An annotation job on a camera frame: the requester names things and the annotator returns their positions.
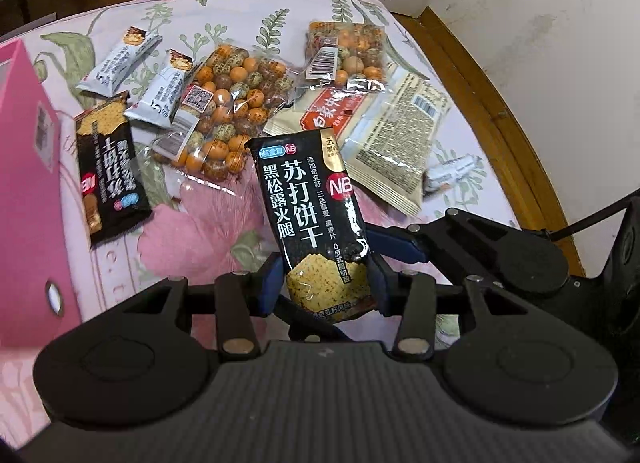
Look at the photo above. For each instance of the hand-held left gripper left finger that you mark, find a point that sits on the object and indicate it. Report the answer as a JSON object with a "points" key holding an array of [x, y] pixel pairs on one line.
{"points": [[270, 283]]}

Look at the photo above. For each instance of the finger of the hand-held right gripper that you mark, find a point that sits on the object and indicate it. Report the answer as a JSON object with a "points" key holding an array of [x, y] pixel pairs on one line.
{"points": [[400, 245]]}

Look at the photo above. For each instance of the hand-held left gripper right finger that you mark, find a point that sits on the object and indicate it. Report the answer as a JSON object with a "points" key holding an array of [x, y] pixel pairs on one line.
{"points": [[382, 288]]}

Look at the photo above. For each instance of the black cracker packet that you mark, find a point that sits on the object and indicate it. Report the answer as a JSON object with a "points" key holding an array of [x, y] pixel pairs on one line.
{"points": [[110, 168], [300, 203]]}

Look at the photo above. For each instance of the beige packet with barcode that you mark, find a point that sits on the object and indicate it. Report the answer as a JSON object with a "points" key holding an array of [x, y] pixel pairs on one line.
{"points": [[395, 143]]}

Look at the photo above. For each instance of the pink cardboard box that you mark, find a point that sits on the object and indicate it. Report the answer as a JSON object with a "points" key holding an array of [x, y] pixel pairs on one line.
{"points": [[25, 193]]}

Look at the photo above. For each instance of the small white snack bar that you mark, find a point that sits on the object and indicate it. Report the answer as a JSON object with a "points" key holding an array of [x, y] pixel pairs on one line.
{"points": [[450, 173]]}

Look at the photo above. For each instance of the clear bag of coated peanuts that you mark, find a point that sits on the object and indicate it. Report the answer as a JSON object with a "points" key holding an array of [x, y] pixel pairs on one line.
{"points": [[235, 93], [360, 50]]}

